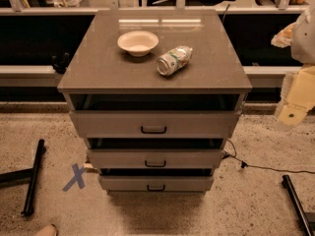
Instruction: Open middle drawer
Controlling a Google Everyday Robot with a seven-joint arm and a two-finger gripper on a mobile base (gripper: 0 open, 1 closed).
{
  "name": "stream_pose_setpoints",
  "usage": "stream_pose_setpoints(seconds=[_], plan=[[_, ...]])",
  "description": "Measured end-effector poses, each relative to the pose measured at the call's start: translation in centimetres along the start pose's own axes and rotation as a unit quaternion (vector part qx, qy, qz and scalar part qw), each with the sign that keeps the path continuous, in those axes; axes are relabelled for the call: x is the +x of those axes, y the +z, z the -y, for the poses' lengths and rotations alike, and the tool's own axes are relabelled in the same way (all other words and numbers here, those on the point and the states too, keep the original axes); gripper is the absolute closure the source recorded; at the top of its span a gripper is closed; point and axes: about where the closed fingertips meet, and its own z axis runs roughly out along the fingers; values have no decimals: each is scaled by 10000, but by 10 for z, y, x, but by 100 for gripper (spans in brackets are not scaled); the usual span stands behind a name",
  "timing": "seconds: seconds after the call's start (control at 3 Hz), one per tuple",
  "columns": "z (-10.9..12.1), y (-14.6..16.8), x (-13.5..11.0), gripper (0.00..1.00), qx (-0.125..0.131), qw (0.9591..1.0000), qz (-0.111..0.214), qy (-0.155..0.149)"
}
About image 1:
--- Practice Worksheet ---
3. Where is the tan shoe tip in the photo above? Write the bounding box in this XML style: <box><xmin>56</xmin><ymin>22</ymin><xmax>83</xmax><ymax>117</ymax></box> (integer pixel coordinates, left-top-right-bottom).
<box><xmin>34</xmin><ymin>224</ymin><xmax>57</xmax><ymax>236</ymax></box>

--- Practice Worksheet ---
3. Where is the grey drawer cabinet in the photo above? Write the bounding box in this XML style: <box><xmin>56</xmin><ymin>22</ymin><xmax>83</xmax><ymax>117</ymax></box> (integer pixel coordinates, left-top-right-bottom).
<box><xmin>57</xmin><ymin>9</ymin><xmax>253</xmax><ymax>196</ymax></box>

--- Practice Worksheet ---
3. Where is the grey top drawer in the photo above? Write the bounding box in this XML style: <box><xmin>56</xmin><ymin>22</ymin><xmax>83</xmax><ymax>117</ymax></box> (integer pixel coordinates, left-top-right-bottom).
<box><xmin>70</xmin><ymin>110</ymin><xmax>239</xmax><ymax>139</ymax></box>

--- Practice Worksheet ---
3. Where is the grey bottom drawer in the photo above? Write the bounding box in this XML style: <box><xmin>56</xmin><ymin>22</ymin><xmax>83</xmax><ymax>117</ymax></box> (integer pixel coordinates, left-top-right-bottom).
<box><xmin>98</xmin><ymin>176</ymin><xmax>214</xmax><ymax>192</ymax></box>

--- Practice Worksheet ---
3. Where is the white paper bowl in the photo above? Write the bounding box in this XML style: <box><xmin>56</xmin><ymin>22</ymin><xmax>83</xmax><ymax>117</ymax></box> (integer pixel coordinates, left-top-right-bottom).
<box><xmin>117</xmin><ymin>30</ymin><xmax>158</xmax><ymax>57</ymax></box>

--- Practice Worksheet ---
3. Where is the grey drawer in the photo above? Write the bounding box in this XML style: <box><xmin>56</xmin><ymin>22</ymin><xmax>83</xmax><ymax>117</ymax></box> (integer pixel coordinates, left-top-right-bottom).
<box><xmin>87</xmin><ymin>149</ymin><xmax>223</xmax><ymax>169</ymax></box>
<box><xmin>70</xmin><ymin>110</ymin><xmax>239</xmax><ymax>139</ymax></box>
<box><xmin>98</xmin><ymin>176</ymin><xmax>214</xmax><ymax>192</ymax></box>

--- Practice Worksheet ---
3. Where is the black stand leg left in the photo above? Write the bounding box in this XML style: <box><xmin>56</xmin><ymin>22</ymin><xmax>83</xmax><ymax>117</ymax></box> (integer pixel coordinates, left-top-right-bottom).
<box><xmin>0</xmin><ymin>139</ymin><xmax>45</xmax><ymax>217</ymax></box>

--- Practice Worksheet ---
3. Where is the crushed soda can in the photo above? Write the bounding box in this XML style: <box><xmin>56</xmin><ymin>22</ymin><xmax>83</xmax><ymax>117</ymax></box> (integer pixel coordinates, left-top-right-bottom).
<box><xmin>156</xmin><ymin>45</ymin><xmax>193</xmax><ymax>77</ymax></box>

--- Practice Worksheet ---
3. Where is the black clamp on rail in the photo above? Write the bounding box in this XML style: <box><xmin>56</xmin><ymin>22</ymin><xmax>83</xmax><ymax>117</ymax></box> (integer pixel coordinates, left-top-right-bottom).
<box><xmin>51</xmin><ymin>52</ymin><xmax>70</xmax><ymax>74</ymax></box>

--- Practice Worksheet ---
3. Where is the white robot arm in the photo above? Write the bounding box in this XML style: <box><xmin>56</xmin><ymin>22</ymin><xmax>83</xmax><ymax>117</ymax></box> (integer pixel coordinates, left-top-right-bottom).
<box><xmin>272</xmin><ymin>5</ymin><xmax>315</xmax><ymax>127</ymax></box>

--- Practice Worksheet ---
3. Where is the blue tape cross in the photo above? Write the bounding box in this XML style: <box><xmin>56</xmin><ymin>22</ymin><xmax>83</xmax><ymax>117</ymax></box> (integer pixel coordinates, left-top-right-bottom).
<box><xmin>62</xmin><ymin>163</ymin><xmax>86</xmax><ymax>192</ymax></box>

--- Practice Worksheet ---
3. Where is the black floor cable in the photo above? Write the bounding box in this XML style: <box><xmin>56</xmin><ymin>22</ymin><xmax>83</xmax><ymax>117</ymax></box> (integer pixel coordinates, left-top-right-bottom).
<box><xmin>222</xmin><ymin>139</ymin><xmax>315</xmax><ymax>175</ymax></box>

